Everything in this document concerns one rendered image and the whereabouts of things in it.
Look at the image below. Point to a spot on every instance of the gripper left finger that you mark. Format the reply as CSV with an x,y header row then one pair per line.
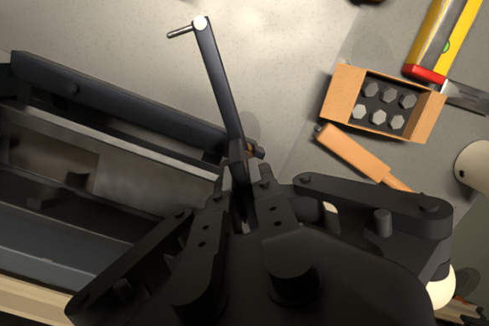
x,y
146,244

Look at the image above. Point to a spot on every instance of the dark grey flat bar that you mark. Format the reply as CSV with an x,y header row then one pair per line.
x,y
105,100

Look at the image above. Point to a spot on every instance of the open cardboard box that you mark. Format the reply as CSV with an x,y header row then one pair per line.
x,y
342,96

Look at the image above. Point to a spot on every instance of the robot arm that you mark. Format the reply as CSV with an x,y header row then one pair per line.
x,y
482,171

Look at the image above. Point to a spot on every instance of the steel ruler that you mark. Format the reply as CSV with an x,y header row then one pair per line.
x,y
472,98

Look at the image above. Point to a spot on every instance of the yellow spirit level red cap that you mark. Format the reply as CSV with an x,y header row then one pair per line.
x,y
425,45

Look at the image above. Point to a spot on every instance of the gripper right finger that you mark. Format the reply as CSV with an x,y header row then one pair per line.
x,y
370,195

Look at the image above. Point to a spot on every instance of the beige bench rail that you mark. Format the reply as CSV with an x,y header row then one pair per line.
x,y
11,299

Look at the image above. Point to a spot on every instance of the small orange collar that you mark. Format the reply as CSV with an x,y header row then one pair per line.
x,y
249,149

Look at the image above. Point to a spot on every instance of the dark feeler arm with pin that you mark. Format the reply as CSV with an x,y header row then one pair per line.
x,y
217,73

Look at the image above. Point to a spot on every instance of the grey hex bolt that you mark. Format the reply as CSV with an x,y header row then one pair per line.
x,y
408,100
396,121
369,88
378,117
358,111
389,94

